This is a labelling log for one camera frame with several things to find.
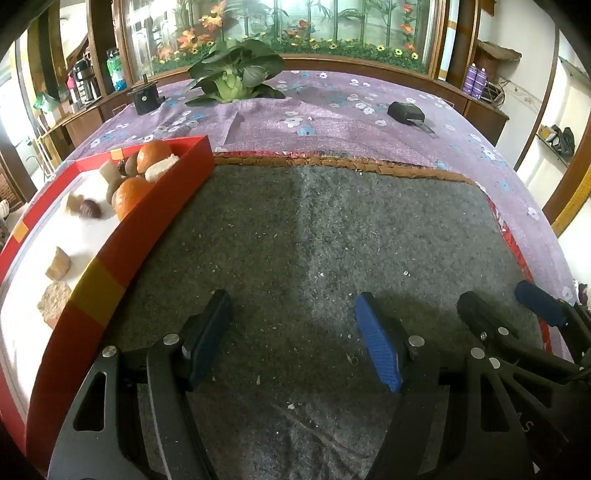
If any purple floral tablecloth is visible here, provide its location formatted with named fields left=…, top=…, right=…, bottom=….
left=65, top=69, right=575, bottom=305

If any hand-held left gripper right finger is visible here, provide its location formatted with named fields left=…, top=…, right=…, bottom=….
left=354, top=292, right=536, bottom=480

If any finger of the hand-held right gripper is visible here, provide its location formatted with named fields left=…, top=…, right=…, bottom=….
left=515, top=280, right=591, bottom=365
left=456, top=291, right=578, bottom=377

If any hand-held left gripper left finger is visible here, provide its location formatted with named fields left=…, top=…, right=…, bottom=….
left=46, top=289, right=234, bottom=480

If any red cardboard tray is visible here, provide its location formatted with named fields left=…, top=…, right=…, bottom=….
left=0, top=135, right=216, bottom=476

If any wooden shelf unit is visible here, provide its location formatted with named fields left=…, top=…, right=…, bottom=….
left=28, top=0, right=134, bottom=153

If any tan bread chunk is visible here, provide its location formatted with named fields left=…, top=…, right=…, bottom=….
left=45, top=246, right=72, bottom=281

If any glass cabinet with artificial flowers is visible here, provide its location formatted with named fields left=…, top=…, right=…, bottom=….
left=120, top=0, right=444, bottom=75

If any wicker basket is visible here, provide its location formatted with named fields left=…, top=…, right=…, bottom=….
left=475, top=41, right=522, bottom=79

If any grey felt mat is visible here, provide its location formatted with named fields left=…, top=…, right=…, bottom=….
left=99, top=164, right=546, bottom=480

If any green plastic bottle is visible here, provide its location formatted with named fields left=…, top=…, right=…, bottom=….
left=106, top=48, right=127, bottom=93

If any crumbly cake piece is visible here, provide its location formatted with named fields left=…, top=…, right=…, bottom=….
left=37, top=280, right=74, bottom=329

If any black metal mount block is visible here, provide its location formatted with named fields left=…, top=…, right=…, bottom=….
left=127, top=74, right=160, bottom=116

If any orange mandarin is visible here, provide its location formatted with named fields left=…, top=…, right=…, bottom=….
left=137, top=140, right=172, bottom=172
left=112, top=176, right=155, bottom=221

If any green bok choy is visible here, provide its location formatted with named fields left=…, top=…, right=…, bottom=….
left=185, top=39, right=287, bottom=106

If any green plastic bag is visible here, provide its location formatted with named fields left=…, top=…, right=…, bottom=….
left=33, top=91, right=63, bottom=112

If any black key pouch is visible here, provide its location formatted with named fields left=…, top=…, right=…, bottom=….
left=387, top=100, right=437, bottom=136

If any red-edged woven mat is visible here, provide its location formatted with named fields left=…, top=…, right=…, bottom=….
left=213, top=150, right=557, bottom=354

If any black thermos jug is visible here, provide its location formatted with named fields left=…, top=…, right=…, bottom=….
left=72, top=60, right=99, bottom=108

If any beige cake piece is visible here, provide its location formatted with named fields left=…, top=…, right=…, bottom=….
left=99, top=160, right=123, bottom=186

